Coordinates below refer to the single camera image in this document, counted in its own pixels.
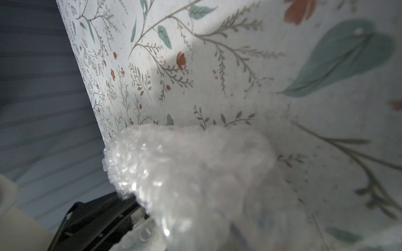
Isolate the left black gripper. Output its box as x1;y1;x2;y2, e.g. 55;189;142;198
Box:
48;192;148;251

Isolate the floral table mat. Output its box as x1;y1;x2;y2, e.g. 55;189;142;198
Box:
57;1;402;251

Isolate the clear bubble wrap sheet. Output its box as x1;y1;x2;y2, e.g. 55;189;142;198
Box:
103;124;319;251

